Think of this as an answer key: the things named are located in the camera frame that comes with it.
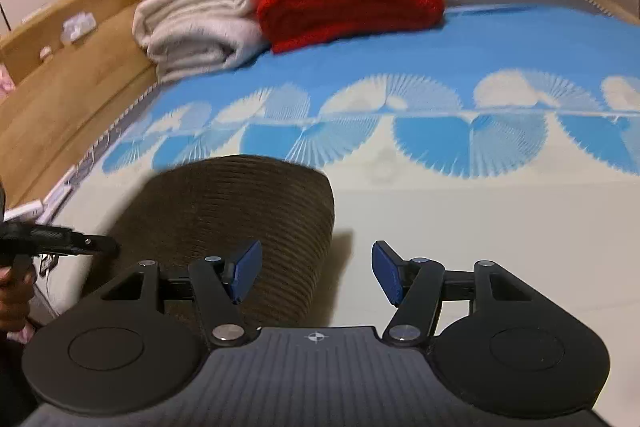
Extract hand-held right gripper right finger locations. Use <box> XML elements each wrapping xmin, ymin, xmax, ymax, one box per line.
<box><xmin>370</xmin><ymin>240</ymin><xmax>537</xmax><ymax>349</ymax></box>

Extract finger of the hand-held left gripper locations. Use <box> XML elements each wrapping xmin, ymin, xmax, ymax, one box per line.
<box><xmin>31</xmin><ymin>227</ymin><xmax>122</xmax><ymax>259</ymax></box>

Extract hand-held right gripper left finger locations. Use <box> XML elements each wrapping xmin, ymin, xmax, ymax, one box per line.
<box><xmin>102</xmin><ymin>239</ymin><xmax>264</xmax><ymax>349</ymax></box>

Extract brown corduroy pants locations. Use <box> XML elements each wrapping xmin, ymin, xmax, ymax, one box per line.
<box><xmin>82</xmin><ymin>154</ymin><xmax>336</xmax><ymax>330</ymax></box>

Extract person's left hand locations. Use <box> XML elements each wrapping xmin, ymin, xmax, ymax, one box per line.
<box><xmin>0</xmin><ymin>264</ymin><xmax>38</xmax><ymax>334</ymax></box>

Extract flat white box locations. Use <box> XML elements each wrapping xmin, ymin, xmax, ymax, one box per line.
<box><xmin>4</xmin><ymin>199</ymin><xmax>47</xmax><ymax>224</ymax></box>

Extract blue white printed bed sheet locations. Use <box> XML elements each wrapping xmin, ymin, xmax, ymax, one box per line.
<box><xmin>65</xmin><ymin>0</ymin><xmax>640</xmax><ymax>408</ymax></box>

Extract small white box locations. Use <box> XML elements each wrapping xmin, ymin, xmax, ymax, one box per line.
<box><xmin>61</xmin><ymin>13</ymin><xmax>97</xmax><ymax>46</ymax></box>

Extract cream folded blanket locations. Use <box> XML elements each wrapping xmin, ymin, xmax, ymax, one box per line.
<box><xmin>131</xmin><ymin>0</ymin><xmax>272</xmax><ymax>84</ymax></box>

